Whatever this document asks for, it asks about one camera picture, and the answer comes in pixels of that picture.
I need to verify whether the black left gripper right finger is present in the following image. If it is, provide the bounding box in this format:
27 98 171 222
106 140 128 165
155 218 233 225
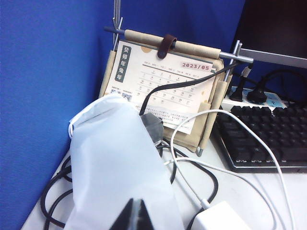
133 198 154 230

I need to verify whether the black cable with white tag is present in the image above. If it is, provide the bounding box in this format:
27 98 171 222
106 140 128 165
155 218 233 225
138 62 254 115

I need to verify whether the black coiled desk cable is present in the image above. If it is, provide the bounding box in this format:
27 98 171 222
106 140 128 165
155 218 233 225
39 141 219 230

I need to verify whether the aluminium partition frame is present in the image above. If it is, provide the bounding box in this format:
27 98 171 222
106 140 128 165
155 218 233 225
113 0 121 31

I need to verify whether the black looped power cable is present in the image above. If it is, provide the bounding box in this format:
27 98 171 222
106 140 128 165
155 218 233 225
247 69 307 104

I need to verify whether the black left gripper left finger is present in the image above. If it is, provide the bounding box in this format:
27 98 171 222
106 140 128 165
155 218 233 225
109 197 134 230

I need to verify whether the white power strip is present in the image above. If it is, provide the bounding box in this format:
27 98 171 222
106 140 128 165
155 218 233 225
221 86 288 112

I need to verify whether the desk calendar with canvas stand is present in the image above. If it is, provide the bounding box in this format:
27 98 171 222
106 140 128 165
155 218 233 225
98 16 254 157

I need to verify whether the white charging cable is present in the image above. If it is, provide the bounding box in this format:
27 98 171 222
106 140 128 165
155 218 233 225
165 109 296 230

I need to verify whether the black computer monitor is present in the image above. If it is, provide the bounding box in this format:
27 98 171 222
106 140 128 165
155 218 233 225
231 0 307 70

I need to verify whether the black keyboard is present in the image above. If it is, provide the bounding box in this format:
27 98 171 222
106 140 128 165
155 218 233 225
212 104 307 173

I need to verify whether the white fabric bag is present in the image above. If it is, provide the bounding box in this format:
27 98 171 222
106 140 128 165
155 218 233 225
64 92 186 230

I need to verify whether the white power adapter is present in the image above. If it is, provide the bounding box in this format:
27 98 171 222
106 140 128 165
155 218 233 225
193 200 251 230

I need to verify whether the dark grey power brick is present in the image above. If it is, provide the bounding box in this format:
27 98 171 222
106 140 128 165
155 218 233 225
141 113 165 147

